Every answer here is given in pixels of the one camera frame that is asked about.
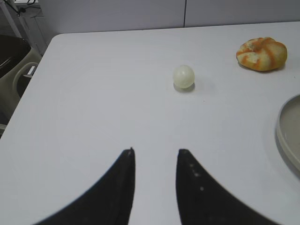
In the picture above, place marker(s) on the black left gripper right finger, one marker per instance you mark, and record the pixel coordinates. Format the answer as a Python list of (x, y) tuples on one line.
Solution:
[(202, 200)]

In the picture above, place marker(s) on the orange striped bread roll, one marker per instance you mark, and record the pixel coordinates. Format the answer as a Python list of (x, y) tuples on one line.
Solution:
[(262, 54)]

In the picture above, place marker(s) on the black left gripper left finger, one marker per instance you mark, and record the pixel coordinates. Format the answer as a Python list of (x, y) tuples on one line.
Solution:
[(108, 202)]

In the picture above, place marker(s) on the white metal rack frame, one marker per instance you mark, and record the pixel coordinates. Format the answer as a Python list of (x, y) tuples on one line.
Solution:
[(25, 19)]

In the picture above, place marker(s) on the beige round plate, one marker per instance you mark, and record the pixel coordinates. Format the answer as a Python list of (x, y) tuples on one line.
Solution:
[(287, 134)]

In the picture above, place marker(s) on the pale white onion ball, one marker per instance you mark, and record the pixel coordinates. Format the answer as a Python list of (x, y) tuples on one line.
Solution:
[(183, 77)]

